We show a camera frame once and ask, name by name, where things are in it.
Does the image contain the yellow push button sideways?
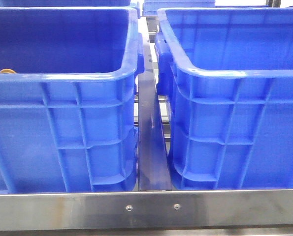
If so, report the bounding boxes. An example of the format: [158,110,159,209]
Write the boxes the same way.
[0,68,16,74]

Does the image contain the blue plastic source crate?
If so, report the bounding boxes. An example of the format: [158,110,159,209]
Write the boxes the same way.
[0,7,144,194]

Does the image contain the blue plastic target crate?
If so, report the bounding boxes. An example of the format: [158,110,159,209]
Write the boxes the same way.
[156,7,293,190]

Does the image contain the small blue background crate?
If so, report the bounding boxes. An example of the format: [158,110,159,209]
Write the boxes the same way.
[142,0,215,16]

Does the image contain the blue crate behind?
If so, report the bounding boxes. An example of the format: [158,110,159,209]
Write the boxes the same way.
[0,0,140,11]

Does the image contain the stainless steel front rail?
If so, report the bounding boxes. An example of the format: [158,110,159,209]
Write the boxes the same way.
[0,189,293,231]

